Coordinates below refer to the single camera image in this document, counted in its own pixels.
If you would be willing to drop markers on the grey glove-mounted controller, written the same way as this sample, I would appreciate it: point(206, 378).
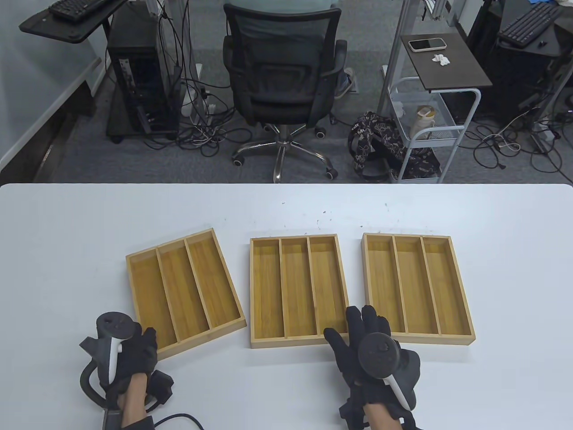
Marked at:
point(112, 329)
point(380, 356)

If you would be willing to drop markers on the person's right forearm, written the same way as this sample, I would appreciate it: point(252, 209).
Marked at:
point(380, 416)

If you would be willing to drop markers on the black patterned bag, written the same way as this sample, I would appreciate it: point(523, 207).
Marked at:
point(374, 143)

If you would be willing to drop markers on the three-compartment bamboo tray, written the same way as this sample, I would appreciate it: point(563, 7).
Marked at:
point(188, 286)
point(412, 286)
point(295, 286)

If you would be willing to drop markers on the dark side table top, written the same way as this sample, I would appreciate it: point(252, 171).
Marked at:
point(452, 71)

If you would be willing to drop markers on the white desk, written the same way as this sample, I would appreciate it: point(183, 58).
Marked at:
point(44, 103)

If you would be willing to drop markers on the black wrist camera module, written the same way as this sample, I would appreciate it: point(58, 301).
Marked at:
point(160, 387)
point(353, 410)

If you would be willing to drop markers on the person's left hand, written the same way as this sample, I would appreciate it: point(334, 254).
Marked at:
point(141, 354)

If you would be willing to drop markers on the black keyboard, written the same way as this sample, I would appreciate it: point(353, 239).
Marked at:
point(530, 24)
point(78, 8)

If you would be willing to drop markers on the person's right middle finger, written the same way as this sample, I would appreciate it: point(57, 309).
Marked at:
point(370, 320)

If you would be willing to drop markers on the smartphone in pale case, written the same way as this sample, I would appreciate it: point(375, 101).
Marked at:
point(427, 45)

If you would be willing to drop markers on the person's left forearm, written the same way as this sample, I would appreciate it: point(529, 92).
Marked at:
point(133, 401)

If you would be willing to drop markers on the white power strip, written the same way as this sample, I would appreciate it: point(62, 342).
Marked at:
point(197, 103)

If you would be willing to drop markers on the black workstation desk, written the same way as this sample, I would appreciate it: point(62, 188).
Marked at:
point(519, 76)

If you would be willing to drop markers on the pale bottle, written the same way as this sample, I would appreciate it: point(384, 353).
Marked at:
point(426, 117)

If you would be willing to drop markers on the person's left fingers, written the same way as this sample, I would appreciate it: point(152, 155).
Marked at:
point(145, 342)

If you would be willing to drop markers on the black keyboard shelf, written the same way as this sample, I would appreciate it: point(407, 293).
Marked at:
point(62, 29)

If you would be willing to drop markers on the black computer tower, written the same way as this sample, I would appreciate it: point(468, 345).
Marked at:
point(138, 76)

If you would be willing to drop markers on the person's right hand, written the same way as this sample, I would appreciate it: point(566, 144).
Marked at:
point(353, 358)

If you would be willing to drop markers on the aluminium frame post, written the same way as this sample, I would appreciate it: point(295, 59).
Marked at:
point(398, 49)

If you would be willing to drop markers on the crumpled white tissue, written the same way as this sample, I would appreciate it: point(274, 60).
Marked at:
point(442, 59)

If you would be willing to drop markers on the black mesh office chair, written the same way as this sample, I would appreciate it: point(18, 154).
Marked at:
point(282, 85)

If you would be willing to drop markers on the person's right thumb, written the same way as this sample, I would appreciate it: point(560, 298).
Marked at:
point(336, 347)

